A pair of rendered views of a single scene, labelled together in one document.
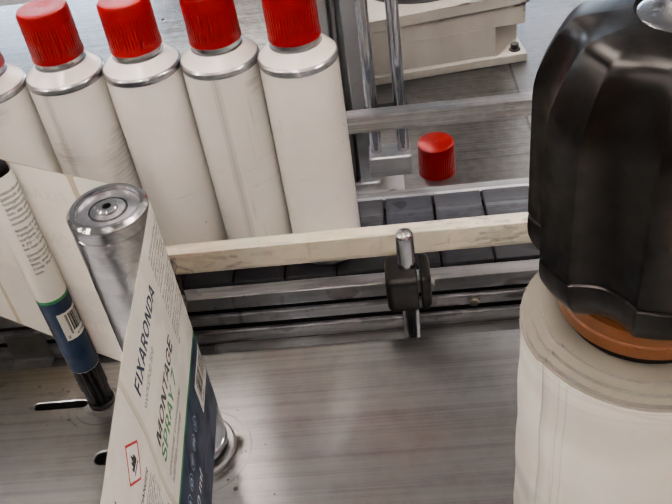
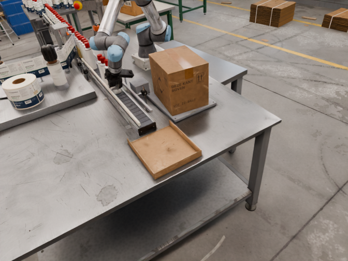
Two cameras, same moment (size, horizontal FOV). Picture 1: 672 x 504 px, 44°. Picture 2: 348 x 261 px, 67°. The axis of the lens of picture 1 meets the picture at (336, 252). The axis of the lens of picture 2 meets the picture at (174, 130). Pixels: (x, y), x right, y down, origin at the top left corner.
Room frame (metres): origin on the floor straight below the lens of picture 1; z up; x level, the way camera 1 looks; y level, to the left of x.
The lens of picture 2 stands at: (-0.12, -1.90, 1.75)
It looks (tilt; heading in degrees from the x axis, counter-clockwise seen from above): 39 degrees down; 56
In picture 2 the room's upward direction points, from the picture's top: 6 degrees counter-clockwise
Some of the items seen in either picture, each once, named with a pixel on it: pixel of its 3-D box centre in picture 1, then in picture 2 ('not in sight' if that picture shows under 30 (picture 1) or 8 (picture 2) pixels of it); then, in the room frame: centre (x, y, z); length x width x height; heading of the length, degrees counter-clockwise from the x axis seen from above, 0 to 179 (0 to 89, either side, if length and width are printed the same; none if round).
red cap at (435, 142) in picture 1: (436, 155); not in sight; (0.63, -0.10, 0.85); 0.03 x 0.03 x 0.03
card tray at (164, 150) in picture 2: not in sight; (162, 146); (0.38, -1.05, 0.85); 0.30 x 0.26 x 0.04; 84
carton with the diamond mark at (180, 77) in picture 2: not in sight; (178, 79); (0.72, -0.76, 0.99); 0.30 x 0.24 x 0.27; 76
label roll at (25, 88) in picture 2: not in sight; (24, 91); (-0.03, -0.12, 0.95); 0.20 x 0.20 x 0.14
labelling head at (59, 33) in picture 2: not in sight; (66, 41); (0.44, 0.37, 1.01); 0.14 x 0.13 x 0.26; 84
